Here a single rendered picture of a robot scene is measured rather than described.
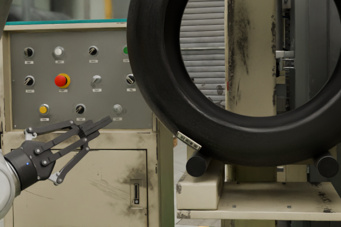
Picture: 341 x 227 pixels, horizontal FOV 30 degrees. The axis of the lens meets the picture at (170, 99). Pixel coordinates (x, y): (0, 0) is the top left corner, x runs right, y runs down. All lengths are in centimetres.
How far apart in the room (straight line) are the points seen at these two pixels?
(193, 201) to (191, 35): 963
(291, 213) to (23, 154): 57
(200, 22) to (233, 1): 921
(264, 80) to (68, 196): 85
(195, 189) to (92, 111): 89
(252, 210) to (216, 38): 951
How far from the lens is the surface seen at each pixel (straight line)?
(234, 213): 140
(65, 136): 127
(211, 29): 1089
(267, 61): 173
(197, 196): 140
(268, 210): 141
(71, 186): 221
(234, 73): 173
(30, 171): 121
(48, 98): 225
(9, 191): 98
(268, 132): 136
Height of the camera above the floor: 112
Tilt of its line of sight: 3 degrees down
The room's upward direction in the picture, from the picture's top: 1 degrees counter-clockwise
